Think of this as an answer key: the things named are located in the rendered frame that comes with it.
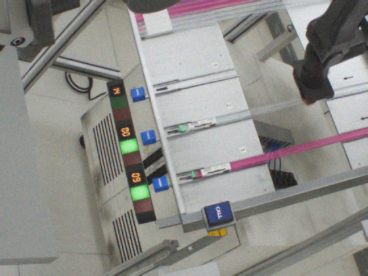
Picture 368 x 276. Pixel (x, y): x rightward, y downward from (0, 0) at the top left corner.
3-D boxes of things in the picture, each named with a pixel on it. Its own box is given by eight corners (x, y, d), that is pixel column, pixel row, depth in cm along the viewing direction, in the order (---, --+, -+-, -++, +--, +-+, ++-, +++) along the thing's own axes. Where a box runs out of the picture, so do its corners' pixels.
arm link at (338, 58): (309, 20, 109) (330, 58, 107) (359, 0, 111) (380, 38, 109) (297, 46, 121) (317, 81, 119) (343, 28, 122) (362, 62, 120)
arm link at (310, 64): (300, 41, 115) (315, 63, 113) (330, 30, 116) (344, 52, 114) (297, 60, 121) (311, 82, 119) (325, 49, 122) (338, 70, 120)
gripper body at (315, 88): (317, 60, 129) (322, 41, 122) (334, 99, 124) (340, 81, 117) (290, 66, 128) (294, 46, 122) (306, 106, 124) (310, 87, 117)
